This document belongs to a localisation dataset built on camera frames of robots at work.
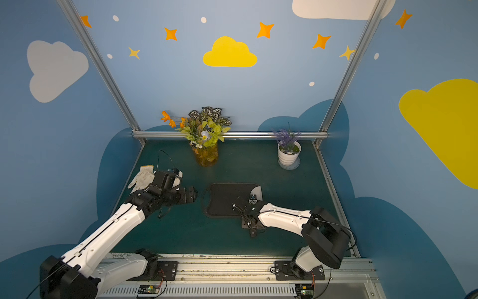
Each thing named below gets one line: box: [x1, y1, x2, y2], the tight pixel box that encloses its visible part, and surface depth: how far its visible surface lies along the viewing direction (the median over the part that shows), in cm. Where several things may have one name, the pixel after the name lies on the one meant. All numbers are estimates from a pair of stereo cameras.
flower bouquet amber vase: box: [160, 106, 233, 168], surface depth 103 cm
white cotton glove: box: [127, 165, 155, 194], surface depth 104 cm
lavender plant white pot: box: [272, 121, 302, 171], surface depth 106 cm
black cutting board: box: [204, 183, 260, 218], surface depth 100 cm
